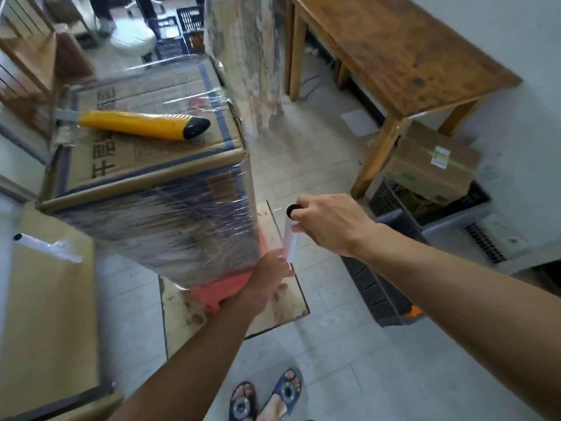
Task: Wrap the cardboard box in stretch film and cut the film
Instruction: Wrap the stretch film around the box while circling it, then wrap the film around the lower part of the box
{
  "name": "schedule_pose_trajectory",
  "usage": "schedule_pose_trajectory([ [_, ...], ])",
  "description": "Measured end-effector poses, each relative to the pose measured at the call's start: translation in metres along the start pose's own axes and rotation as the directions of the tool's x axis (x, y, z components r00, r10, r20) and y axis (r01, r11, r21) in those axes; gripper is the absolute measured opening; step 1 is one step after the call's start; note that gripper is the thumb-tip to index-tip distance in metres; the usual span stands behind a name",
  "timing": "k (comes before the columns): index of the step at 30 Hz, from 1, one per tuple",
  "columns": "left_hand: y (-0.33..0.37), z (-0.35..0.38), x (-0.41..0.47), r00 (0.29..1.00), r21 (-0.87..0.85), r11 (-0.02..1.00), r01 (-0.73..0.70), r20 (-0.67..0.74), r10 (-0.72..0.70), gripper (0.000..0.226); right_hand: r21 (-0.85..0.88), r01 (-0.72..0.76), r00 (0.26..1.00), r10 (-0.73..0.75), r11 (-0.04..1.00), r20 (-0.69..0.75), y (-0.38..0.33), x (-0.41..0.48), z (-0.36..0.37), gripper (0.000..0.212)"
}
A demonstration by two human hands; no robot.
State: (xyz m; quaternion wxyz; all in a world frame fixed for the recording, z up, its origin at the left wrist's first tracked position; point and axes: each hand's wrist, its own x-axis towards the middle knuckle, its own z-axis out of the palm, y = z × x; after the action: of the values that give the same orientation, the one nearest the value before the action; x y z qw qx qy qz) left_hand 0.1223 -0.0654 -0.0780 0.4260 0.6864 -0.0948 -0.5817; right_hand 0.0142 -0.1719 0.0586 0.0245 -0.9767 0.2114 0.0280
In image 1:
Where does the person's right hand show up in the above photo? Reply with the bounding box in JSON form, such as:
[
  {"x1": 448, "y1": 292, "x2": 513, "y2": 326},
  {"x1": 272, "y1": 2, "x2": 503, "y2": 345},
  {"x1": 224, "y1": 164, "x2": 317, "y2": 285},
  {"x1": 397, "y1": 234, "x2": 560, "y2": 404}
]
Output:
[{"x1": 289, "y1": 193, "x2": 382, "y2": 259}]

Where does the blue printed cardboard box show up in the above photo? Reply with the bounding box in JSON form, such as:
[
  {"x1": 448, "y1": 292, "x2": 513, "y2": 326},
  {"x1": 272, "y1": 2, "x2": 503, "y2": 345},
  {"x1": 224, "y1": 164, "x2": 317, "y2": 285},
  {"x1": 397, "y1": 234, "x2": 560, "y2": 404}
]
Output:
[{"x1": 37, "y1": 56, "x2": 264, "y2": 290}]

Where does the thin white roll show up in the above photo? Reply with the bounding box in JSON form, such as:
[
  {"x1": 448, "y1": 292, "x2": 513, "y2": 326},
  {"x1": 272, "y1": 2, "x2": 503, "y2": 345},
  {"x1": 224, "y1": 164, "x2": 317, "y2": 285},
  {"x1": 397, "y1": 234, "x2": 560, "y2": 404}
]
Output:
[{"x1": 12, "y1": 232, "x2": 84, "y2": 264}]

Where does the person's foot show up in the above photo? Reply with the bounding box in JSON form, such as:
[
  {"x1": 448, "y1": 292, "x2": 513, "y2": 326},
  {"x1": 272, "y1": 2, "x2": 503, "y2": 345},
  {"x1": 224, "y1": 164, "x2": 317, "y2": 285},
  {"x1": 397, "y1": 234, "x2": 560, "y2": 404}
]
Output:
[
  {"x1": 228, "y1": 381, "x2": 258, "y2": 421},
  {"x1": 262, "y1": 368, "x2": 304, "y2": 421}
]

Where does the worn white square table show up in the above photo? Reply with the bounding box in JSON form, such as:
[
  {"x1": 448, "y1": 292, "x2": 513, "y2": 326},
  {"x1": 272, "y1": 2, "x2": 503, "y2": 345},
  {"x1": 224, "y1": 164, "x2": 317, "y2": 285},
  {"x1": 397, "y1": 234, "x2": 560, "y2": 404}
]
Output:
[{"x1": 158, "y1": 199, "x2": 311, "y2": 360}]

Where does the person's left hand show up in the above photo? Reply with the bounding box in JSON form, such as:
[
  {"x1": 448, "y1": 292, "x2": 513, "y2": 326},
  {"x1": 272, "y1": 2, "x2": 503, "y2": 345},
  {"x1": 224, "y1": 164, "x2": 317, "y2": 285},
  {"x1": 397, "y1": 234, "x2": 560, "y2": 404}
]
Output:
[{"x1": 238, "y1": 249, "x2": 295, "y2": 319}]

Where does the brown wooden ladder shelf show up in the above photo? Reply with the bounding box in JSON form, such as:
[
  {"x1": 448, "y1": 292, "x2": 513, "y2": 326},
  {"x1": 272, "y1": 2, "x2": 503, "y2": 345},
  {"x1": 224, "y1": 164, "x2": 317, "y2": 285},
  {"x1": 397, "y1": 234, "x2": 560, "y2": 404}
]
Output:
[{"x1": 0, "y1": 0, "x2": 95, "y2": 141}]

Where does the yellow utility knife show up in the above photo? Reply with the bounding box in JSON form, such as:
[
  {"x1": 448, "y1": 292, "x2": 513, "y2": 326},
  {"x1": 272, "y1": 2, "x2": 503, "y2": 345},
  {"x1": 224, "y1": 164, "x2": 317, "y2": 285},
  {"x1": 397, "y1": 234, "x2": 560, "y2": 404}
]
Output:
[{"x1": 54, "y1": 108, "x2": 212, "y2": 142}]

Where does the stretch film roll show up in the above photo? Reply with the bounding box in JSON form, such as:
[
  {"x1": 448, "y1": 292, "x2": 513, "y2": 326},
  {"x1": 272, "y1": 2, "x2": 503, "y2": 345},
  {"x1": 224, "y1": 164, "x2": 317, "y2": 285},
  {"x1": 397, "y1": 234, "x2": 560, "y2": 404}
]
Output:
[{"x1": 282, "y1": 205, "x2": 304, "y2": 264}]

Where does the light wooden shelf unit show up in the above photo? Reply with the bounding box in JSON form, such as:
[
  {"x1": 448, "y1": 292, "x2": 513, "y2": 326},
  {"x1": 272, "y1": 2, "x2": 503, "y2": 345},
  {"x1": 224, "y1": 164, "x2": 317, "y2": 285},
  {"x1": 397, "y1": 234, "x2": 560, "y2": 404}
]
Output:
[{"x1": 0, "y1": 184, "x2": 126, "y2": 421}]

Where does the person's left foot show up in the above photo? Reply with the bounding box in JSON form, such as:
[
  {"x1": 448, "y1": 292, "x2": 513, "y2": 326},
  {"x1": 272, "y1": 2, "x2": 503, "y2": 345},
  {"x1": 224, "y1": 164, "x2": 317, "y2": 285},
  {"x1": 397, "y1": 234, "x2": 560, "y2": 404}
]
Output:
[{"x1": 228, "y1": 381, "x2": 258, "y2": 421}]

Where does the brown wooden table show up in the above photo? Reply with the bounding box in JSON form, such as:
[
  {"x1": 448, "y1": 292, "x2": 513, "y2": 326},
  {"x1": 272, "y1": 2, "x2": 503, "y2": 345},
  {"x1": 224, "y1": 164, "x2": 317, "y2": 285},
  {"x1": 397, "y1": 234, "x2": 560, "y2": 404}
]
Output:
[{"x1": 283, "y1": 0, "x2": 523, "y2": 200}]

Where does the person's left forearm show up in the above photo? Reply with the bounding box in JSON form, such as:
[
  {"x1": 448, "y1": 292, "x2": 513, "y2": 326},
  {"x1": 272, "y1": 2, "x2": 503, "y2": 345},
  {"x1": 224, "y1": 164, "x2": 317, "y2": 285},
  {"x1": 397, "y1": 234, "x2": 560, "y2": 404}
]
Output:
[{"x1": 107, "y1": 298, "x2": 264, "y2": 421}]

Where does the taped brown carton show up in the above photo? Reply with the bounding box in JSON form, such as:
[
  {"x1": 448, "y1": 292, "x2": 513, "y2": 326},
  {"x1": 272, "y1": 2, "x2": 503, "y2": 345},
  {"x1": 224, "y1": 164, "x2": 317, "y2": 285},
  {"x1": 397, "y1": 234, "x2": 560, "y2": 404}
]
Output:
[{"x1": 383, "y1": 121, "x2": 482, "y2": 206}]

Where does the person's right forearm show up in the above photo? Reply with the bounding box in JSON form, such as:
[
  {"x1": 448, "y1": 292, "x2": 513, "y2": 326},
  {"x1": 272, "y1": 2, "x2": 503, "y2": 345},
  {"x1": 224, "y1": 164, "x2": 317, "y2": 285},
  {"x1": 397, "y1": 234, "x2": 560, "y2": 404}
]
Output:
[{"x1": 359, "y1": 225, "x2": 561, "y2": 421}]

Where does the blue plastic crate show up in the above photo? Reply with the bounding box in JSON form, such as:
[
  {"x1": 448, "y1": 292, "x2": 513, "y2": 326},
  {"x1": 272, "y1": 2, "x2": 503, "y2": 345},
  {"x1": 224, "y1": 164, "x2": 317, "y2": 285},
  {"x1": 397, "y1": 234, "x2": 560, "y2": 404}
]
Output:
[{"x1": 148, "y1": 17, "x2": 189, "y2": 62}]

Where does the black plastic crate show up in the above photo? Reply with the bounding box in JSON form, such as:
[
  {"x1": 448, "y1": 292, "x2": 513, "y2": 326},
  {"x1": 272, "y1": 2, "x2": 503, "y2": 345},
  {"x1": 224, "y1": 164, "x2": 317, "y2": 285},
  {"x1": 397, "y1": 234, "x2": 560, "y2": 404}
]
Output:
[
  {"x1": 341, "y1": 209, "x2": 428, "y2": 328},
  {"x1": 368, "y1": 177, "x2": 491, "y2": 226},
  {"x1": 175, "y1": 6, "x2": 207, "y2": 56}
]

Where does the person's right foot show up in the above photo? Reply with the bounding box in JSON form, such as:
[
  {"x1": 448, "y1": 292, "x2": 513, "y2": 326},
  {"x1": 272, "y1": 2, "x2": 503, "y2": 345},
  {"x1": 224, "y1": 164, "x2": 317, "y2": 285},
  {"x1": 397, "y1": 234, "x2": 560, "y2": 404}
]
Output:
[{"x1": 262, "y1": 368, "x2": 304, "y2": 421}]

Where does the white round swivel stool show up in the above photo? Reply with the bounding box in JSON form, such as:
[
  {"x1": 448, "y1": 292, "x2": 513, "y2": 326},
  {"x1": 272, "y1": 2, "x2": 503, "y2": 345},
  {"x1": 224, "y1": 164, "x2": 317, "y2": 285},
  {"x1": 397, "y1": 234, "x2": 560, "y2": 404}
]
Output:
[{"x1": 109, "y1": 23, "x2": 158, "y2": 57}]

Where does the pink plastic stool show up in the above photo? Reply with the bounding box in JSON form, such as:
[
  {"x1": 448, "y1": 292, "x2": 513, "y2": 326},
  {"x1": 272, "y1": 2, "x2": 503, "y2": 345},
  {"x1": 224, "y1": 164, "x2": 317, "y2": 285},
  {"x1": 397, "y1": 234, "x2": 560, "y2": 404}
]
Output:
[{"x1": 188, "y1": 227, "x2": 268, "y2": 314}]

